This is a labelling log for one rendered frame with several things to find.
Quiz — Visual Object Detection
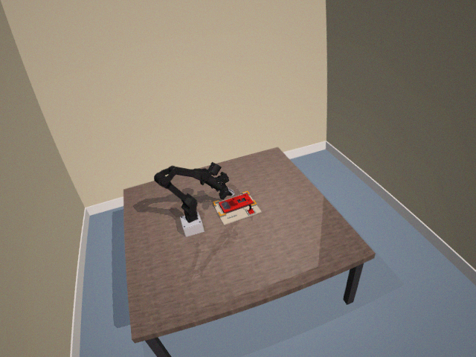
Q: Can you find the beige flat plate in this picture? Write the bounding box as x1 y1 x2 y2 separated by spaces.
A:
213 191 262 225

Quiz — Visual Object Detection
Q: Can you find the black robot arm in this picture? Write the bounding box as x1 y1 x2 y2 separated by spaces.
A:
154 162 229 223

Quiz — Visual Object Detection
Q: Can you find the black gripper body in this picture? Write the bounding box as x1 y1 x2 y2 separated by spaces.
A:
210 176 229 200

